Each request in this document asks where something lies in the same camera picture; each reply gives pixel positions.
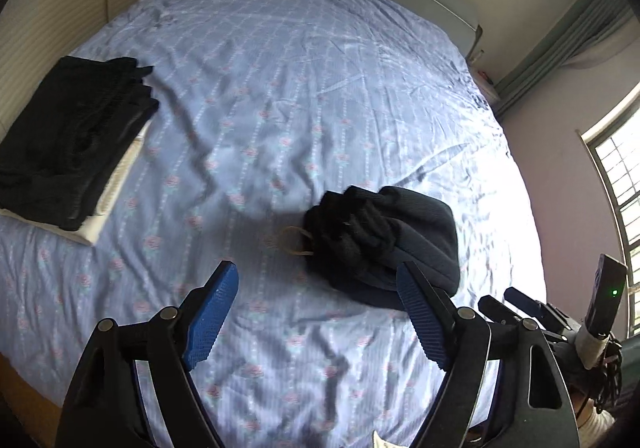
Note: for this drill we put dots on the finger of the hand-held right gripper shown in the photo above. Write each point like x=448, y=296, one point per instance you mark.
x=522, y=300
x=492, y=309

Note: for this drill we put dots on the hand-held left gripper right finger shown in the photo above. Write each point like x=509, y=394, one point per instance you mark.
x=422, y=318

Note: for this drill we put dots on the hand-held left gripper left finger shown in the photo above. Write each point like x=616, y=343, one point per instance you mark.
x=212, y=313

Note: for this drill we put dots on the dark navy pants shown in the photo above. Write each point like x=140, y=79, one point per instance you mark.
x=400, y=228

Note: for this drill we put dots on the person's right forearm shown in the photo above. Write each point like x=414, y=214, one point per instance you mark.
x=597, y=420

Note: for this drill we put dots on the brown rubber band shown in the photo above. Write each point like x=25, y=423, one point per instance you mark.
x=287, y=244

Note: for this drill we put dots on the barred window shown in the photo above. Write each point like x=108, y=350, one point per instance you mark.
x=617, y=177

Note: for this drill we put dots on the folded white cloth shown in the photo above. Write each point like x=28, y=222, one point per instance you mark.
x=107, y=208

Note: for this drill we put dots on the folded black clothes stack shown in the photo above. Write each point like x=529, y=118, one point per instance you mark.
x=70, y=137

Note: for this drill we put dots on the blue floral bed sheet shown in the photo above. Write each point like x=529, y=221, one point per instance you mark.
x=300, y=102

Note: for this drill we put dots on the grey-green curtain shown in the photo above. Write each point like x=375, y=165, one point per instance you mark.
x=565, y=42

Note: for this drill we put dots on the wooden bed frame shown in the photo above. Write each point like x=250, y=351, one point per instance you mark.
x=30, y=408

